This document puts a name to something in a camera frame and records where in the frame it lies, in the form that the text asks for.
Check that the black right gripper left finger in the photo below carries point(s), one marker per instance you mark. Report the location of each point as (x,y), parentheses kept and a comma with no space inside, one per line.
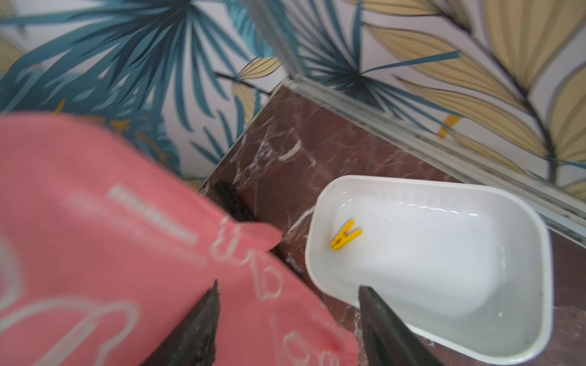
(192,342)

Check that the pink hooded jacket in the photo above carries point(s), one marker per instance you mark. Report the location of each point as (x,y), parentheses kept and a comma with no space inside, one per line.
(104,253)

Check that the white plastic tray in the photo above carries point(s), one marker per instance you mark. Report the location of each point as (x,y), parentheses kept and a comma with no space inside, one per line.
(465,266)

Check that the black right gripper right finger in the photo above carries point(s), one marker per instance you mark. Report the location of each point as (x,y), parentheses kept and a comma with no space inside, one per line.
(386,339)

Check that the black clothes rack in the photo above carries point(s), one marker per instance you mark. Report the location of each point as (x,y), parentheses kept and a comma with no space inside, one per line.
(263,240)

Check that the yellow clothespin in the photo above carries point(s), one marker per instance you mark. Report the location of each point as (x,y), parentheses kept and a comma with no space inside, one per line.
(346,235)

